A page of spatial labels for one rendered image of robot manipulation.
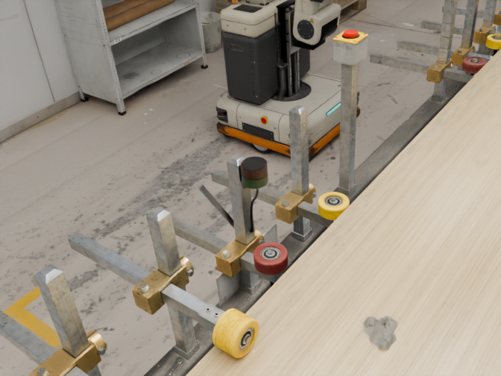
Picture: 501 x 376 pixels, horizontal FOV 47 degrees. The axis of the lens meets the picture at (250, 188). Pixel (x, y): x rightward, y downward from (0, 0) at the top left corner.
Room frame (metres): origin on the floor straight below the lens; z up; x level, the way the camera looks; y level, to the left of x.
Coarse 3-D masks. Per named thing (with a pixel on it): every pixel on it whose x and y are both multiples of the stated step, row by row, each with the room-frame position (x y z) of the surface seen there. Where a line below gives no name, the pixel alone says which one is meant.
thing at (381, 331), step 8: (368, 320) 0.76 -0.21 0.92; (376, 320) 0.76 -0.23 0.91; (384, 320) 0.75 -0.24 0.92; (392, 320) 0.76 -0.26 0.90; (368, 328) 0.74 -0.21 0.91; (376, 328) 0.74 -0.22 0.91; (384, 328) 0.74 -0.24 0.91; (392, 328) 0.74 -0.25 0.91; (376, 336) 0.72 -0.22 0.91; (384, 336) 0.72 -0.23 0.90; (392, 336) 0.71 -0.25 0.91; (376, 344) 0.71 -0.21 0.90; (384, 344) 0.70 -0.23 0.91
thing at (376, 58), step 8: (376, 56) 2.17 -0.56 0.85; (384, 56) 2.16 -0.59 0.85; (384, 64) 2.14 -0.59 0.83; (392, 64) 2.12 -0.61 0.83; (400, 64) 2.09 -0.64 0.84; (408, 64) 2.07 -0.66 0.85; (416, 64) 2.06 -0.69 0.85; (424, 64) 2.05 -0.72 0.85; (424, 72) 2.03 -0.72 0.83; (448, 72) 1.97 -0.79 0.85; (456, 72) 1.95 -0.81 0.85; (464, 72) 1.95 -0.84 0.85; (456, 80) 1.95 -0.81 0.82; (464, 80) 1.92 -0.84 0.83
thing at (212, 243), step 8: (152, 208) 1.27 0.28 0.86; (176, 224) 1.19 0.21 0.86; (184, 224) 1.18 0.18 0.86; (176, 232) 1.17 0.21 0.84; (184, 232) 1.15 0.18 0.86; (192, 232) 1.15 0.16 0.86; (200, 232) 1.14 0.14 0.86; (192, 240) 1.14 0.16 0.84; (200, 240) 1.12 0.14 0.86; (208, 240) 1.11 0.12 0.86; (216, 240) 1.10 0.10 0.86; (208, 248) 1.10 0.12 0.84; (216, 248) 1.08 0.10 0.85; (248, 256) 1.03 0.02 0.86; (248, 264) 1.02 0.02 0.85; (256, 272) 1.00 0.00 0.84; (272, 280) 0.97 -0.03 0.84
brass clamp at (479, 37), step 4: (484, 28) 2.39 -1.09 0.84; (488, 28) 2.38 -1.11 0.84; (492, 28) 2.40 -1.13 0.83; (496, 28) 2.42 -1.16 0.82; (476, 32) 2.36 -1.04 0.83; (480, 32) 2.35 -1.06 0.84; (484, 32) 2.35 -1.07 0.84; (488, 32) 2.36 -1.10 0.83; (476, 36) 2.36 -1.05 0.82; (480, 36) 2.35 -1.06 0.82; (484, 36) 2.34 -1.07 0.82; (476, 40) 2.36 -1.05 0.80; (480, 40) 2.35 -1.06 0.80; (484, 40) 2.34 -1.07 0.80
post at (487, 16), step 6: (492, 0) 2.40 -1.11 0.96; (486, 6) 2.41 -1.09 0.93; (492, 6) 2.40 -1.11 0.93; (486, 12) 2.41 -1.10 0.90; (492, 12) 2.40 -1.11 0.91; (486, 18) 2.41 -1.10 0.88; (492, 18) 2.40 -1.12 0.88; (486, 24) 2.41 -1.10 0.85; (492, 24) 2.41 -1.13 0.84; (480, 48) 2.41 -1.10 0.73; (486, 48) 2.39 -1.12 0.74
